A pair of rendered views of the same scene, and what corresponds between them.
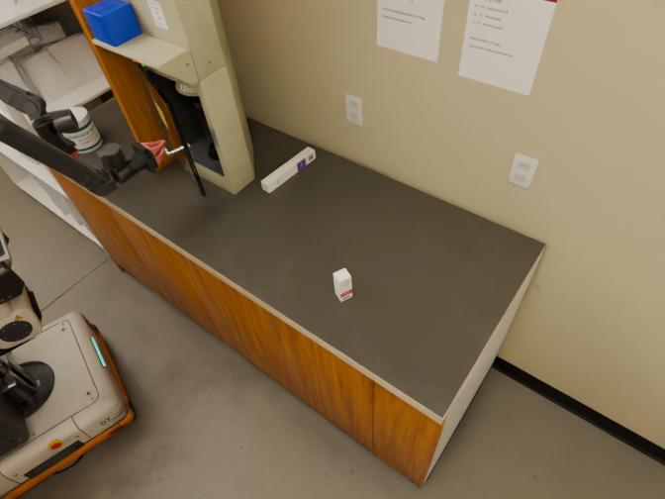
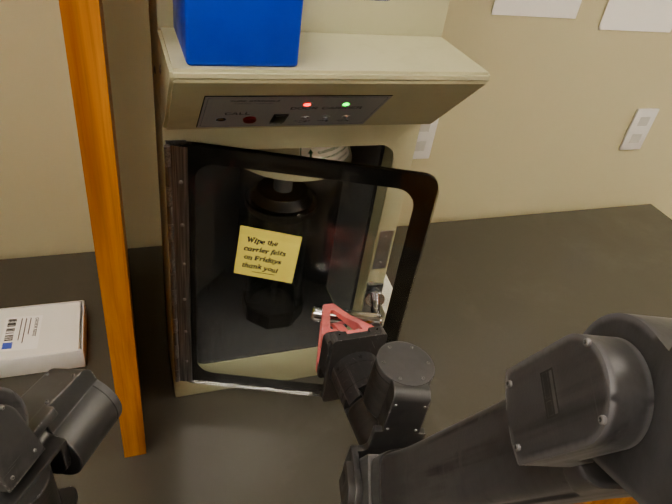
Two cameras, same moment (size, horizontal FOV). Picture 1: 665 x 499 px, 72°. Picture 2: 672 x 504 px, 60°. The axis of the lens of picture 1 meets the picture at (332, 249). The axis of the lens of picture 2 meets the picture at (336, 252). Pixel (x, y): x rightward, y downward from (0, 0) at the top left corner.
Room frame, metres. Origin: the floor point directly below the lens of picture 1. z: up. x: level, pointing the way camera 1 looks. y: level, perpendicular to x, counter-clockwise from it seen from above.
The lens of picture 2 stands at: (1.09, 1.02, 1.70)
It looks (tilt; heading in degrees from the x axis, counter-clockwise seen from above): 37 degrees down; 294
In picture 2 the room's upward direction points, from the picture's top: 9 degrees clockwise
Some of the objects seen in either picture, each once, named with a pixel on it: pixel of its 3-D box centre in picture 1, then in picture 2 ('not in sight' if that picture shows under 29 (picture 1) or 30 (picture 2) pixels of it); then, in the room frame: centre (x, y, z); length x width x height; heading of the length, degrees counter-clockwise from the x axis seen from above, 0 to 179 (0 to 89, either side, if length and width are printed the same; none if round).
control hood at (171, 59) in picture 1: (144, 60); (322, 97); (1.37, 0.50, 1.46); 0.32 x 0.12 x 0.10; 49
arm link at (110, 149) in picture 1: (107, 166); (392, 428); (1.16, 0.67, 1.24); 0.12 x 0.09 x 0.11; 125
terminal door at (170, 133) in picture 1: (172, 135); (293, 292); (1.37, 0.51, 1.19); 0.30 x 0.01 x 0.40; 28
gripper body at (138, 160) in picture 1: (138, 161); (360, 381); (1.22, 0.60, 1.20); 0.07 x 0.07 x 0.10; 49
